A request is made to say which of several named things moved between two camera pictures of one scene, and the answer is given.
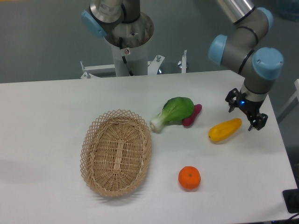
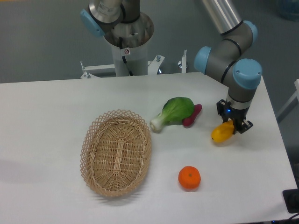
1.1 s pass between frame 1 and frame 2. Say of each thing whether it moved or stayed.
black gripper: moved
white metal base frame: stayed
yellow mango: stayed
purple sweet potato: stayed
